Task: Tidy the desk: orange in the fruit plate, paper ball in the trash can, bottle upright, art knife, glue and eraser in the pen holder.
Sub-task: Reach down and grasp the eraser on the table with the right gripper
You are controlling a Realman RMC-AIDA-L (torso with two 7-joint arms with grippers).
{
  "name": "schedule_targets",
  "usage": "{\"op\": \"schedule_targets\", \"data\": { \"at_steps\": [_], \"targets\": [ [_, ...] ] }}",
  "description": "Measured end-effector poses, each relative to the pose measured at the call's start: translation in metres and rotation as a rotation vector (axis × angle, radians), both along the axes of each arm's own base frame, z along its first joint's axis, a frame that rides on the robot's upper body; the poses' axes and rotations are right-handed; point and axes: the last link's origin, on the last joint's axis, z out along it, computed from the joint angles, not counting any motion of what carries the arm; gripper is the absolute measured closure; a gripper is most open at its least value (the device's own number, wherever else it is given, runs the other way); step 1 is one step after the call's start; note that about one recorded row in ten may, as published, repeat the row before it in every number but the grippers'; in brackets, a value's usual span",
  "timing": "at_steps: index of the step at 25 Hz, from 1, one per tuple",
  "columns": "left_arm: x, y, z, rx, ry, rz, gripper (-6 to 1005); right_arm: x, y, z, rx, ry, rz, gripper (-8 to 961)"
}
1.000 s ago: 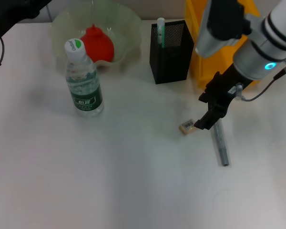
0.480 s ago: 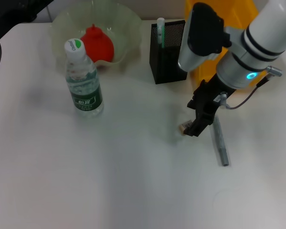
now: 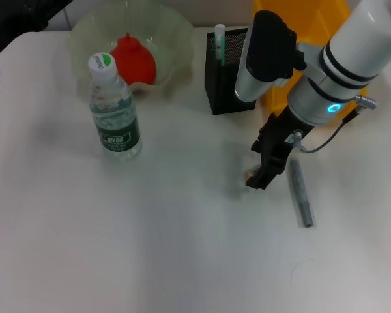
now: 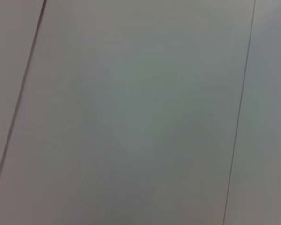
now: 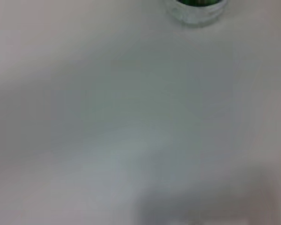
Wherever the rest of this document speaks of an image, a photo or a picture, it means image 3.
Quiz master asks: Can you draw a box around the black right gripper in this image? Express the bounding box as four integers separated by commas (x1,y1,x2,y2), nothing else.
245,106,314,191

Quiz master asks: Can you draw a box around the beige eraser with barcode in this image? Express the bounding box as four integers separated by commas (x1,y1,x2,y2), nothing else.
244,164,262,180

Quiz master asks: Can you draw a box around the grey pen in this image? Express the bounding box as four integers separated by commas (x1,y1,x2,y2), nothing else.
289,158,316,229

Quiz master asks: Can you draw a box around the mint green utility knife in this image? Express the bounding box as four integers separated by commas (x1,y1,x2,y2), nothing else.
214,23,227,67

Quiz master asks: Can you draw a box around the clear green-label water bottle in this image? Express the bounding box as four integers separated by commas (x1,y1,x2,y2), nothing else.
87,52,143,162

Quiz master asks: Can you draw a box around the red-orange toy orange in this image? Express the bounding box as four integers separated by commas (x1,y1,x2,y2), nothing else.
109,31,158,87

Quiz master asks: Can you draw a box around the black mesh pen holder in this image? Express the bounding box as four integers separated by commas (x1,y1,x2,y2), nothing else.
203,27,258,116

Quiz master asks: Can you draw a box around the pale green wavy fruit bowl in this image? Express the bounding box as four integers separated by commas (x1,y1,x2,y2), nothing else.
68,0,196,97

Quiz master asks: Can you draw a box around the yellow plastic bin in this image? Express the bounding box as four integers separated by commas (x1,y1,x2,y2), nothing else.
252,0,353,128

